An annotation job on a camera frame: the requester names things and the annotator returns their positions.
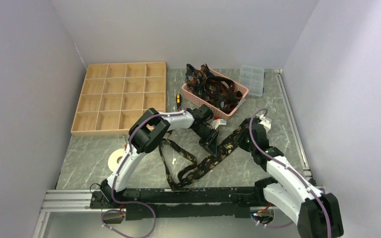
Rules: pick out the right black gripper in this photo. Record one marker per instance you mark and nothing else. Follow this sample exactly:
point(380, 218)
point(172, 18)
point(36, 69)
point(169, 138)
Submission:
point(241, 142)

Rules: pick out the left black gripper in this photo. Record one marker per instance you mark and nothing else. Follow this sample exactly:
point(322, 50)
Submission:
point(211, 141)

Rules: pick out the black gold patterned tie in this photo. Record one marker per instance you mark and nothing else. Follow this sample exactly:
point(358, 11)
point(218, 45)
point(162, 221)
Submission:
point(195, 170)

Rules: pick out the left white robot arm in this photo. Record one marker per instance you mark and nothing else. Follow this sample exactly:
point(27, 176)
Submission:
point(145, 136)

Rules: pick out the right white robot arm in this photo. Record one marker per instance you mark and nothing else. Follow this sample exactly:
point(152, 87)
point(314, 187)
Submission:
point(315, 213)

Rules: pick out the pile of patterned ties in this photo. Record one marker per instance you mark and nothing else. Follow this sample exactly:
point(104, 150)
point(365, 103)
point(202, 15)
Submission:
point(219, 91)

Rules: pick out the white tape roll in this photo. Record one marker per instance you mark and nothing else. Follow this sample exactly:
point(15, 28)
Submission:
point(115, 158)

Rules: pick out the clear plastic organizer box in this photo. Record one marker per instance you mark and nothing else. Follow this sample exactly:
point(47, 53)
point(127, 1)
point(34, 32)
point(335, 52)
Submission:
point(252, 78)

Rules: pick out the pink plastic basket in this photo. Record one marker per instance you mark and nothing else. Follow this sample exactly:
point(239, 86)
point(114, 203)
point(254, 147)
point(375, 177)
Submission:
point(199, 102)

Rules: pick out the upper black yellow screwdriver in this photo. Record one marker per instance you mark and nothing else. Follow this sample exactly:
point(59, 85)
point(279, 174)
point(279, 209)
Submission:
point(178, 101)

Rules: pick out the wooden compartment tray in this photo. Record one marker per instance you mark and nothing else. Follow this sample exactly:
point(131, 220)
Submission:
point(115, 95)

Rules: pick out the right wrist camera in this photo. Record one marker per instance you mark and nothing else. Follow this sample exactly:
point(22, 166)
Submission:
point(266, 122)

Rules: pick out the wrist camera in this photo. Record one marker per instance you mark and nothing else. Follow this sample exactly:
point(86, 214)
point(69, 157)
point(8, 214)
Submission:
point(266, 122)
point(218, 122)

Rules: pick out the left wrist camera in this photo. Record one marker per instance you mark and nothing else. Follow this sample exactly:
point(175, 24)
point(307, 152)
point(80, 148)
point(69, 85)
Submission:
point(218, 122)

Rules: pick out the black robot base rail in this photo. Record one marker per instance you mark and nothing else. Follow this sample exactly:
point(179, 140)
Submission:
point(140, 203)

